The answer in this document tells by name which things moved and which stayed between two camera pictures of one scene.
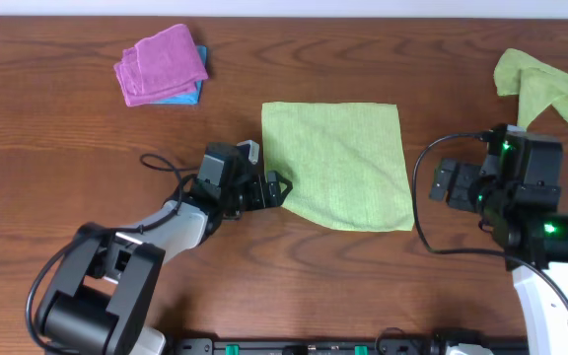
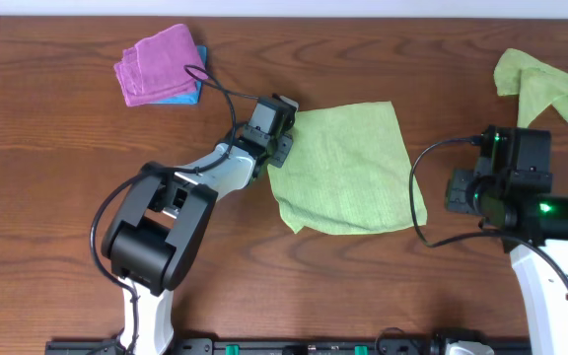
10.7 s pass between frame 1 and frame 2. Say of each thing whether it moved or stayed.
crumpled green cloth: stayed
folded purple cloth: stayed
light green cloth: stayed
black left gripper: moved
